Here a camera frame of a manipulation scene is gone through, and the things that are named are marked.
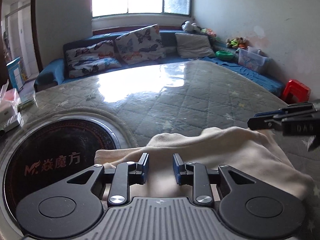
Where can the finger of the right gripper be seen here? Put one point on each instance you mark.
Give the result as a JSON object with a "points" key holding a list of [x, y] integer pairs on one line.
{"points": [[293, 108], [303, 123]]}

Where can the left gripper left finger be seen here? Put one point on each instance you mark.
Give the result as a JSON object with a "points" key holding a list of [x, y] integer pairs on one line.
{"points": [[127, 174]]}

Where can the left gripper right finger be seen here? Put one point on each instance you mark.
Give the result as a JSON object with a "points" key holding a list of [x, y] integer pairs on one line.
{"points": [[195, 175]]}

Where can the cream beige garment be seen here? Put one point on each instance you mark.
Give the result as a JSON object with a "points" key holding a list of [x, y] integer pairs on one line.
{"points": [[254, 152]]}

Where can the red plastic stool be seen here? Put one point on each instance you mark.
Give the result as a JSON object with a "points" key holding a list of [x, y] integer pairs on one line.
{"points": [[295, 91]]}

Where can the clear plastic storage box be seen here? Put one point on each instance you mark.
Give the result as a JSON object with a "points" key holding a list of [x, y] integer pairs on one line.
{"points": [[253, 60]]}

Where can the black induction cooktop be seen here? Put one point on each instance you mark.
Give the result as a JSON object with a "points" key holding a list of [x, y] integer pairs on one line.
{"points": [[51, 153]]}

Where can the brown plush toys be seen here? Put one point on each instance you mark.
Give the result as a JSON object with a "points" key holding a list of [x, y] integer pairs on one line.
{"points": [[238, 42]]}

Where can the green plastic bowl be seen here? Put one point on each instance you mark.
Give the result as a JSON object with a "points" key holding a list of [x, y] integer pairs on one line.
{"points": [[224, 55]]}

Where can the colourful toys on sofa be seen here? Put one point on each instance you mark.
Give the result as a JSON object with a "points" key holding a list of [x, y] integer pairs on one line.
{"points": [[209, 32]]}

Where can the flat butterfly pillow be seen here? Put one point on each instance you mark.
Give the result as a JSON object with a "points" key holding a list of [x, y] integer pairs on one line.
{"points": [[92, 59]]}

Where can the white tissue box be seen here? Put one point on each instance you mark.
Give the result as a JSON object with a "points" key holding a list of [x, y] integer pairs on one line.
{"points": [[10, 117]]}

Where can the grey cushion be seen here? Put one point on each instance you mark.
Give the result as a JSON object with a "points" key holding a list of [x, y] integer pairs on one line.
{"points": [[190, 46]]}

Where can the blue corner sofa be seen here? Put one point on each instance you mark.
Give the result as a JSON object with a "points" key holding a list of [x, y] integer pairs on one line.
{"points": [[56, 73]]}

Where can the upright butterfly pillow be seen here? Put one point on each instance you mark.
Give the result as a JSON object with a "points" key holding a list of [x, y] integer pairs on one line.
{"points": [[144, 44]]}

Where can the panda plush toy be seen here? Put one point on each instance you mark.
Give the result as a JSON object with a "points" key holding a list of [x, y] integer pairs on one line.
{"points": [[187, 26]]}

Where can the blue white cabinet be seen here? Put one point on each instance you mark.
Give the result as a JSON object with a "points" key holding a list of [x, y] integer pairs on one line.
{"points": [[14, 72]]}

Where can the dark wooden door frame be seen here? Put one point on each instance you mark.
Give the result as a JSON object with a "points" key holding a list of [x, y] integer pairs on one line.
{"points": [[18, 30]]}

